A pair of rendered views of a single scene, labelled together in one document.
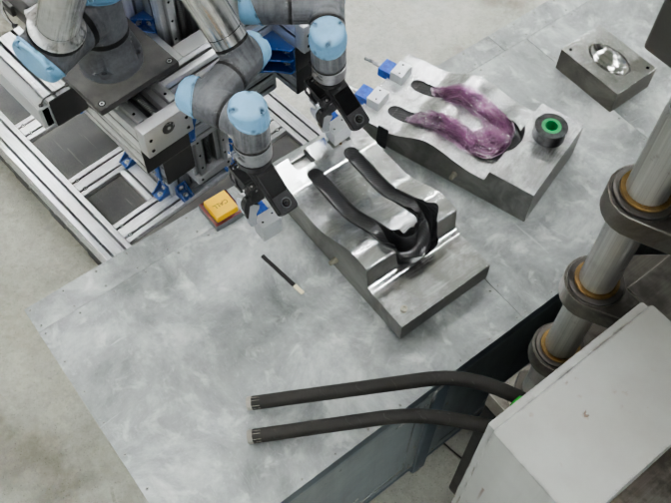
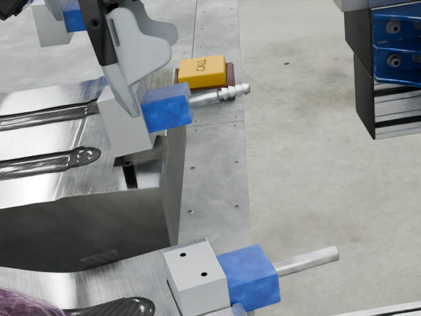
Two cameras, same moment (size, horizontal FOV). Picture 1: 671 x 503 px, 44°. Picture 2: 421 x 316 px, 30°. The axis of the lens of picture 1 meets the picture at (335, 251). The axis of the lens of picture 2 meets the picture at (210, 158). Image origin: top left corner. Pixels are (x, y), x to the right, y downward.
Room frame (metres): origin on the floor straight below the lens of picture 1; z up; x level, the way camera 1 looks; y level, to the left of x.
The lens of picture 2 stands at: (1.79, -0.43, 1.23)
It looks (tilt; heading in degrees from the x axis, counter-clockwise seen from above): 29 degrees down; 133
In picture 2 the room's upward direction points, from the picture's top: 9 degrees counter-clockwise
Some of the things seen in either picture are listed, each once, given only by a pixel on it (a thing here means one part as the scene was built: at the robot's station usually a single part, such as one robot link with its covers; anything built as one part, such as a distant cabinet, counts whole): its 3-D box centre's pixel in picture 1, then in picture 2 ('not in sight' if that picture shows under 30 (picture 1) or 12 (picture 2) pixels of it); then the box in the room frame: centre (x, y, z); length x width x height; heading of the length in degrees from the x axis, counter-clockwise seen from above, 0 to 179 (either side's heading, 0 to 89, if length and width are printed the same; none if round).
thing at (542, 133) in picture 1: (549, 130); not in sight; (1.30, -0.51, 0.93); 0.08 x 0.08 x 0.04
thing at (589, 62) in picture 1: (604, 68); not in sight; (1.60, -0.71, 0.84); 0.20 x 0.15 x 0.07; 39
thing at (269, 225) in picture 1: (256, 210); (91, 14); (1.05, 0.18, 0.93); 0.13 x 0.05 x 0.05; 38
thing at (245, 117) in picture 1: (248, 122); not in sight; (1.04, 0.17, 1.25); 0.09 x 0.08 x 0.11; 60
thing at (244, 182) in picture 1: (254, 171); not in sight; (1.04, 0.17, 1.09); 0.09 x 0.08 x 0.12; 39
